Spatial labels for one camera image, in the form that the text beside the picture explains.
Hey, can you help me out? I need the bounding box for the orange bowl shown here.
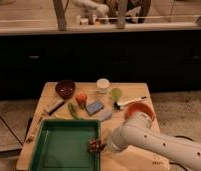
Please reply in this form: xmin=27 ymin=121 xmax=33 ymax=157
xmin=124 ymin=102 xmax=155 ymax=120

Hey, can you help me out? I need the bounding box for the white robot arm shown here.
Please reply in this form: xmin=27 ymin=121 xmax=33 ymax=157
xmin=106 ymin=112 xmax=201 ymax=171

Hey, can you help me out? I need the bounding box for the green cup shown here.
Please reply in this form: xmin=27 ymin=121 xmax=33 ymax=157
xmin=110 ymin=88 xmax=122 ymax=102

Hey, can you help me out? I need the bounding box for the orange carrot toy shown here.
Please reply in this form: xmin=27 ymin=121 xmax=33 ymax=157
xmin=75 ymin=92 xmax=87 ymax=109

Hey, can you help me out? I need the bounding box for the black and white brush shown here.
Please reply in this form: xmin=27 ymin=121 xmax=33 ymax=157
xmin=113 ymin=96 xmax=147 ymax=110

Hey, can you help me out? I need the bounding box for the dark grape bunch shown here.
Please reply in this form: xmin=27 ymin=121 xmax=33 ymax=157
xmin=89 ymin=139 xmax=106 ymax=153

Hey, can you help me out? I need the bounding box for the black handled knife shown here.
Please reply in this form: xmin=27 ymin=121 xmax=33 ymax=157
xmin=44 ymin=100 xmax=65 ymax=115

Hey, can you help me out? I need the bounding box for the green plastic tray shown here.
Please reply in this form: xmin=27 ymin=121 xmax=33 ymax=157
xmin=28 ymin=120 xmax=100 ymax=171

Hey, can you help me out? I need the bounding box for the green cucumber toy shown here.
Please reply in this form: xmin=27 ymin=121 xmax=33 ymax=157
xmin=68 ymin=103 xmax=79 ymax=119

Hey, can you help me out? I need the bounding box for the light wooden cutting board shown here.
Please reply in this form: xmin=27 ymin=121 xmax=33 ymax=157
xmin=101 ymin=146 xmax=170 ymax=171

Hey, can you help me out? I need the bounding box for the dark brown bowl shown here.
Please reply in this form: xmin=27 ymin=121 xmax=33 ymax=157
xmin=55 ymin=80 xmax=76 ymax=99

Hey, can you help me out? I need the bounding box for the white cup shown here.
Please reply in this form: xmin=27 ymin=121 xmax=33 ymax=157
xmin=96 ymin=78 xmax=110 ymax=94

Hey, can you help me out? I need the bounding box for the blue sponge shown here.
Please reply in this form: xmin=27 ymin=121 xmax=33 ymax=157
xmin=86 ymin=101 xmax=104 ymax=115

